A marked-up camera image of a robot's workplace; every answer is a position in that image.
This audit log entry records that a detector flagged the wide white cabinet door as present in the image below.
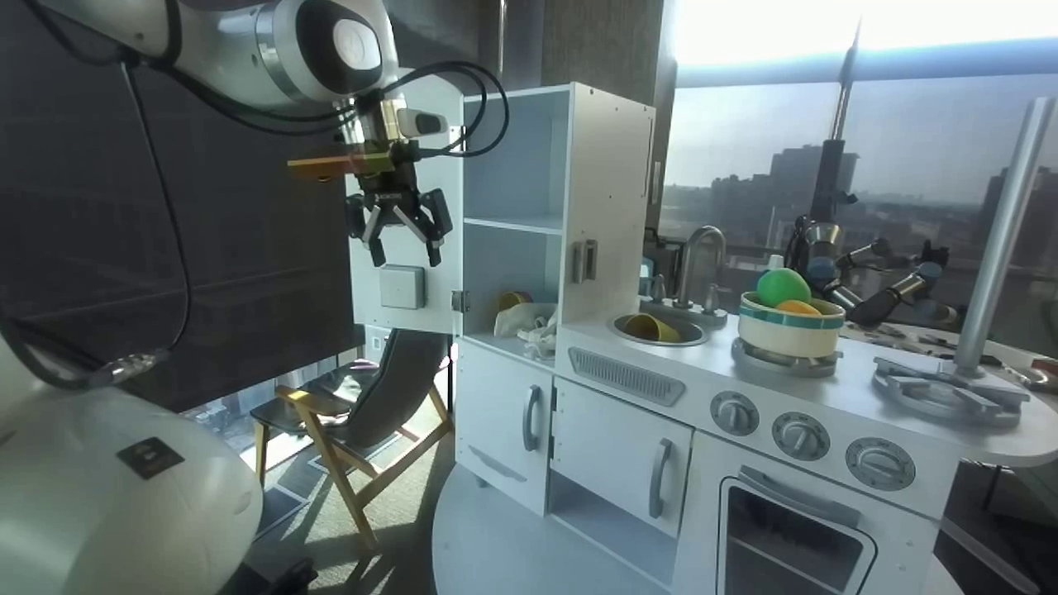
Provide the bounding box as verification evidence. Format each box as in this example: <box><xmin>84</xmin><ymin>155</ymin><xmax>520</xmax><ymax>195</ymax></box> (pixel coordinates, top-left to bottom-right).
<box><xmin>549</xmin><ymin>376</ymin><xmax>699</xmax><ymax>543</ymax></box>

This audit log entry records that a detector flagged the dark roller blind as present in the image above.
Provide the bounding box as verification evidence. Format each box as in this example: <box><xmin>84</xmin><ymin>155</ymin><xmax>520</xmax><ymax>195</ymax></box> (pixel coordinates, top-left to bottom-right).
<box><xmin>0</xmin><ymin>0</ymin><xmax>358</xmax><ymax>413</ymax></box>

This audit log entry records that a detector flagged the green toy food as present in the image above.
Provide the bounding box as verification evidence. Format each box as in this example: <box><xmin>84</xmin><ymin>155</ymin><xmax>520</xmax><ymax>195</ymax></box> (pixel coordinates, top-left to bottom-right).
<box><xmin>750</xmin><ymin>265</ymin><xmax>814</xmax><ymax>310</ymax></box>

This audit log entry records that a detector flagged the grey toy faucet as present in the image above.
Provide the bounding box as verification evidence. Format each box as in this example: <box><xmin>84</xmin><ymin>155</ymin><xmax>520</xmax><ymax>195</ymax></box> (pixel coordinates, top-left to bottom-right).
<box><xmin>678</xmin><ymin>222</ymin><xmax>732</xmax><ymax>317</ymax></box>

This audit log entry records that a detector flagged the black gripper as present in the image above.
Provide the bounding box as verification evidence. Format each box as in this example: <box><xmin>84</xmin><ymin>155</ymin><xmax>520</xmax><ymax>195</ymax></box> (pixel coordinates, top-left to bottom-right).
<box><xmin>343</xmin><ymin>174</ymin><xmax>457</xmax><ymax>272</ymax></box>

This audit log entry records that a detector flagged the white crumpled cloth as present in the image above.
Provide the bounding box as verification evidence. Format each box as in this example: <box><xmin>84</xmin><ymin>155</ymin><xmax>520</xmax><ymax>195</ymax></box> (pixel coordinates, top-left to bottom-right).
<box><xmin>488</xmin><ymin>287</ymin><xmax>561</xmax><ymax>357</ymax></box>

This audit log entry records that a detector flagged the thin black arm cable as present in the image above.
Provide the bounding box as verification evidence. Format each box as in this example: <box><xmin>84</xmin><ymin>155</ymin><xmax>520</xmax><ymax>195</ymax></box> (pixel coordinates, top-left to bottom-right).
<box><xmin>19</xmin><ymin>0</ymin><xmax>198</xmax><ymax>366</ymax></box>

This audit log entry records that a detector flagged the thick black base cable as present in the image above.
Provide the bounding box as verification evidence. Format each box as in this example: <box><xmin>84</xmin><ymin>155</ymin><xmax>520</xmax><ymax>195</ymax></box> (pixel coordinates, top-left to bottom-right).
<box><xmin>0</xmin><ymin>315</ymin><xmax>167</xmax><ymax>392</ymax></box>

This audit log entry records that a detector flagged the grey metal pole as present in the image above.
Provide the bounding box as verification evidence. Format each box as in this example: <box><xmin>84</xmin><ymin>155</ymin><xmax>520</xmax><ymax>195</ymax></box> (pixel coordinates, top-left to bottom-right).
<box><xmin>949</xmin><ymin>92</ymin><xmax>1058</xmax><ymax>381</ymax></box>

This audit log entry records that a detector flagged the yellow toy in sink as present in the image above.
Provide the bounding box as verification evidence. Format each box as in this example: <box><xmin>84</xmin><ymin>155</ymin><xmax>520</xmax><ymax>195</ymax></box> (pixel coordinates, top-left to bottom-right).
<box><xmin>625</xmin><ymin>315</ymin><xmax>681</xmax><ymax>342</ymax></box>

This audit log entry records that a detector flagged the grey drawer front panel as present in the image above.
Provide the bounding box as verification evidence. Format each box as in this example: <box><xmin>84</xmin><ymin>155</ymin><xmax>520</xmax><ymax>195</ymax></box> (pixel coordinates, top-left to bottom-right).
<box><xmin>565</xmin><ymin>342</ymin><xmax>692</xmax><ymax>413</ymax></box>

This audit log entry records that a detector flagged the white toy kitchen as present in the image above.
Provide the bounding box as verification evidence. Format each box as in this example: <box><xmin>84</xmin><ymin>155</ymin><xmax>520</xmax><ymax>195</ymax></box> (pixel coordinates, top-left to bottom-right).
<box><xmin>452</xmin><ymin>78</ymin><xmax>1058</xmax><ymax>595</ymax></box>

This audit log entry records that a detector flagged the grey box on door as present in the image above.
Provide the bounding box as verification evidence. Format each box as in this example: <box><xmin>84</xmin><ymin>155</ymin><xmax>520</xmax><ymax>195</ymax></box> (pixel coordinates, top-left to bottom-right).
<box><xmin>377</xmin><ymin>261</ymin><xmax>431</xmax><ymax>315</ymax></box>

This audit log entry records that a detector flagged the white pot with green rim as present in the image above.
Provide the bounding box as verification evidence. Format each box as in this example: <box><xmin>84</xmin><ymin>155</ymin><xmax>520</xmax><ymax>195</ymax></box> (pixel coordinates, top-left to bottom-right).
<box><xmin>735</xmin><ymin>292</ymin><xmax>850</xmax><ymax>366</ymax></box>

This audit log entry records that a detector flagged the orange toy food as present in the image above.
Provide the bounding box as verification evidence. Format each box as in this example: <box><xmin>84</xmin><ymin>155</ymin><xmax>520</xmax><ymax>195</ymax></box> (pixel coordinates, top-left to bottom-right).
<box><xmin>775</xmin><ymin>297</ymin><xmax>831</xmax><ymax>320</ymax></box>

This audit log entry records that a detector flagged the grey oven knob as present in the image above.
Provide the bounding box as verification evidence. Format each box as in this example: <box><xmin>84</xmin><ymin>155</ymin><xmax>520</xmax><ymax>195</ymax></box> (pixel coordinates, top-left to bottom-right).
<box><xmin>770</xmin><ymin>411</ymin><xmax>832</xmax><ymax>461</ymax></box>
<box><xmin>706</xmin><ymin>391</ymin><xmax>765</xmax><ymax>440</ymax></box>
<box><xmin>844</xmin><ymin>431</ymin><xmax>919</xmax><ymax>496</ymax></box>

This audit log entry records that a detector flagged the black clamp device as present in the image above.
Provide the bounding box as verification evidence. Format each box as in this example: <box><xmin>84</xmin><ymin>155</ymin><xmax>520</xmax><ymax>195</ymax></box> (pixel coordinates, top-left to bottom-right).
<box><xmin>783</xmin><ymin>212</ymin><xmax>951</xmax><ymax>329</ymax></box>

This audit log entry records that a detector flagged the tall white rounded cupboard door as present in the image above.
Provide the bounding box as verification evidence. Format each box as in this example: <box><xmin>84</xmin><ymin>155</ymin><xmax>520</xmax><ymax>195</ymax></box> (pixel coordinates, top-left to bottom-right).
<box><xmin>347</xmin><ymin>96</ymin><xmax>468</xmax><ymax>338</ymax></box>

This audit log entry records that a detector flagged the narrow white cabinet door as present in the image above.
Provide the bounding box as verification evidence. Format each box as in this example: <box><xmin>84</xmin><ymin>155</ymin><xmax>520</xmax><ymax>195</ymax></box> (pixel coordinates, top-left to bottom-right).
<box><xmin>452</xmin><ymin>334</ymin><xmax>556</xmax><ymax>520</ymax></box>

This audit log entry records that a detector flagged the wooden folding chair dark fabric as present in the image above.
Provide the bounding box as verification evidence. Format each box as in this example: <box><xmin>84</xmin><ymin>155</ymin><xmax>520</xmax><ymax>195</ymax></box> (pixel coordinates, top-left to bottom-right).
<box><xmin>247</xmin><ymin>322</ymin><xmax>458</xmax><ymax>548</ymax></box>

